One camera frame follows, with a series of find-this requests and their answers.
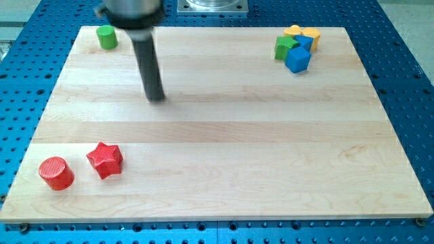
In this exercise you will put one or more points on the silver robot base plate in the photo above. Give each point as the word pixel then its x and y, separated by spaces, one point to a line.
pixel 212 6

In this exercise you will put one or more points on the green star block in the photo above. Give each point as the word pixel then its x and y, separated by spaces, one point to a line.
pixel 283 45

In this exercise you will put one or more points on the wooden board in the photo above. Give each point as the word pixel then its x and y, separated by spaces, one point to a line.
pixel 239 136

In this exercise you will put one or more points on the blue cube block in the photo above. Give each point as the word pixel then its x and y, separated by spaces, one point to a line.
pixel 298 59

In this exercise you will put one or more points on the red star block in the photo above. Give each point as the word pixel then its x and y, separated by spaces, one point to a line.
pixel 106 160

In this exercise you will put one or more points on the blue pentagon block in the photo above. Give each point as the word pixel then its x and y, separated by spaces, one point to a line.
pixel 304 41

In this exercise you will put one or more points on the green cylinder block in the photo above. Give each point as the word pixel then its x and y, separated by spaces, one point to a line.
pixel 107 37

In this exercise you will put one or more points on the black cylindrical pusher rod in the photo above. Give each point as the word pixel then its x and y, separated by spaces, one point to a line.
pixel 146 57

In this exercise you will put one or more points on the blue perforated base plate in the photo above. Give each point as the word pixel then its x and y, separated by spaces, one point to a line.
pixel 394 40

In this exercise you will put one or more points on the yellow hexagon block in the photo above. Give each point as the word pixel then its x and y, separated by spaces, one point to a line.
pixel 313 33

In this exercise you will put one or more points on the yellow heart block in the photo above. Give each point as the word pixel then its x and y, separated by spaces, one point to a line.
pixel 292 31

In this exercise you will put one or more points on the red cylinder block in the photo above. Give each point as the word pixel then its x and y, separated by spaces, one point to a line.
pixel 56 173

